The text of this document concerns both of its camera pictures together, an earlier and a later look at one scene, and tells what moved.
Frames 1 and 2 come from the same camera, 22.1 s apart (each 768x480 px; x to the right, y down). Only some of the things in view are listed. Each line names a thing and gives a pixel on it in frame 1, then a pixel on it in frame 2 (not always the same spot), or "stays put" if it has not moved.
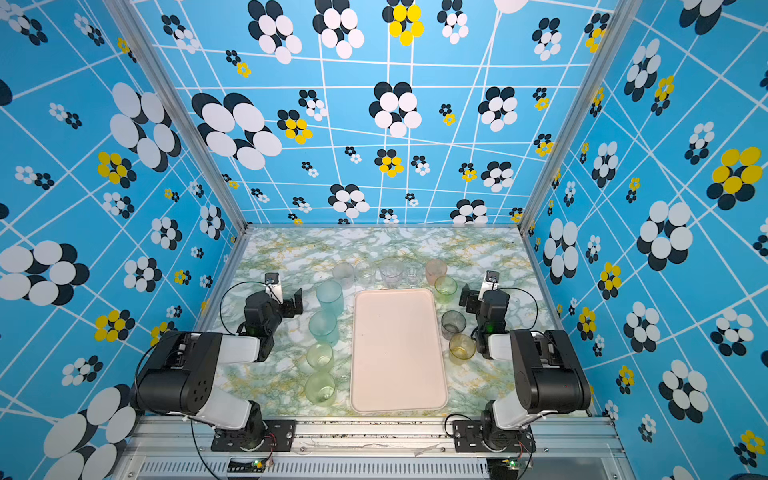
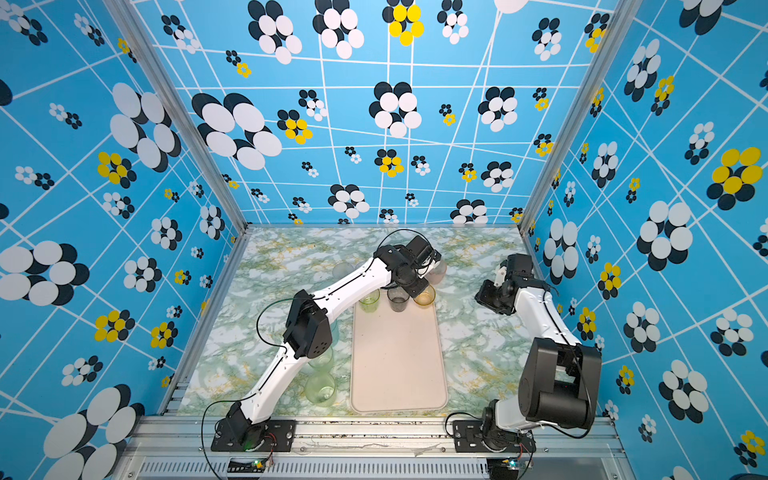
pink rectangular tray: [396, 357] stays put
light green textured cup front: [321, 388] stays put
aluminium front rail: [376, 448] stays put
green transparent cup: [445, 288] → [370, 302]
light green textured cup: [320, 356] stays put
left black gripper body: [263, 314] → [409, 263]
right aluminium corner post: [617, 26] stays put
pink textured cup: [435, 269] stays put
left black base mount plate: [262, 436] stays put
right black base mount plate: [478, 436] stays put
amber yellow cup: [462, 348] → [426, 297]
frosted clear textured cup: [344, 273] stays put
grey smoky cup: [452, 322] → [398, 298]
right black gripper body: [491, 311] → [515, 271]
